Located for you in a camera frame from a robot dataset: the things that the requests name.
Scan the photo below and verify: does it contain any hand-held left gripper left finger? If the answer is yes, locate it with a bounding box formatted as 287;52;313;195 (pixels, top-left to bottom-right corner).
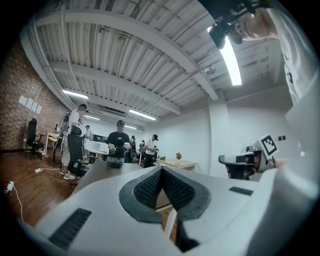
17;166;181;256

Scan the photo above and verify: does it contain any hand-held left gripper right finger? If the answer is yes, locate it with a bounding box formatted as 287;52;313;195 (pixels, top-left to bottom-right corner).
162;166;320;256

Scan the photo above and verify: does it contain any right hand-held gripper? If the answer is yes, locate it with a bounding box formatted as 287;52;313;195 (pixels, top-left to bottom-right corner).
218;133;280;181

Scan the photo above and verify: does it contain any grey desk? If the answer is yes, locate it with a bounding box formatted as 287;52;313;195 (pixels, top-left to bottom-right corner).
71;159;144;196

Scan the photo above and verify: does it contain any light wooden table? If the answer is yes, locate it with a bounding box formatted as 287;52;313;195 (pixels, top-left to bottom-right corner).
159;158;198;173

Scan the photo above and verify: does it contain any white desk with yellow panel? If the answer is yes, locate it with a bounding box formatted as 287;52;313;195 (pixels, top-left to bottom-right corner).
45;131;64;156

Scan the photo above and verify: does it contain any long ceiling tube light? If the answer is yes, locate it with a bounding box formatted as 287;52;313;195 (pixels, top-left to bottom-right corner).
206;26;243;87

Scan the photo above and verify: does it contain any ceiling air conditioner unit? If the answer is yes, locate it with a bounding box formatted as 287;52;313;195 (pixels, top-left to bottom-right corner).
101;106;126;118

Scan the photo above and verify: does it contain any black high-back office chair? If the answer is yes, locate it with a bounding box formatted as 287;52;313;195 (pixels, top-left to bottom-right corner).
26;117;46;160

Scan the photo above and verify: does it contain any person's head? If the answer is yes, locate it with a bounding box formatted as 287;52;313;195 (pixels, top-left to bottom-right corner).
234;7;280;43

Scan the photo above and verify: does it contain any white cable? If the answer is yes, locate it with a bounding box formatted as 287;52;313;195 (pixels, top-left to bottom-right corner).
3;184;25;222

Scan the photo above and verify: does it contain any black head-mounted camera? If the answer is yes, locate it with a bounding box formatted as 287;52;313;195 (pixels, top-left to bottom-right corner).
206;0;262;50

